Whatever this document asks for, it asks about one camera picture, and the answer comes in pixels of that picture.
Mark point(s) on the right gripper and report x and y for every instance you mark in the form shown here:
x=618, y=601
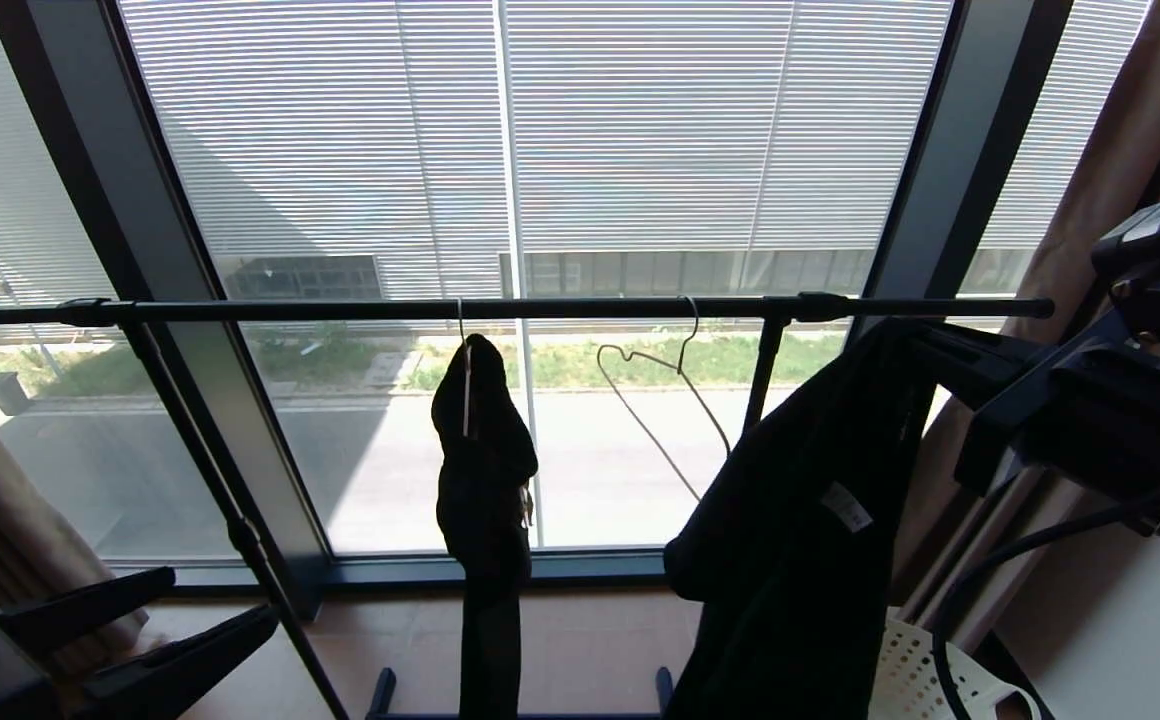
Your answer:
x=1090, y=420

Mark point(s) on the black garment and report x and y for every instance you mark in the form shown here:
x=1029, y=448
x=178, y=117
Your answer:
x=485, y=480
x=790, y=560

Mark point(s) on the pink clothes hanger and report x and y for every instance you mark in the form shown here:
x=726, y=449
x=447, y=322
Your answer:
x=655, y=441
x=464, y=390

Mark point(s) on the white laundry basket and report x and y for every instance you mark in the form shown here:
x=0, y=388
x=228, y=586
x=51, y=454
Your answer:
x=920, y=670

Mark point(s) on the black clothes rack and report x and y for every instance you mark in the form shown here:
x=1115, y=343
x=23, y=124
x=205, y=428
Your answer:
x=590, y=308

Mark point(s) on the brown curtain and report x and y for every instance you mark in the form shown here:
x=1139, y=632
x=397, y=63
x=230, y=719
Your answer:
x=0, y=500
x=1120, y=130

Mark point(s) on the window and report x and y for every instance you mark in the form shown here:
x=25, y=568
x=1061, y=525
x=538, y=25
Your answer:
x=640, y=150

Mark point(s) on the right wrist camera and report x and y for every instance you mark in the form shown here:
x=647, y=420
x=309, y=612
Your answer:
x=1155, y=250

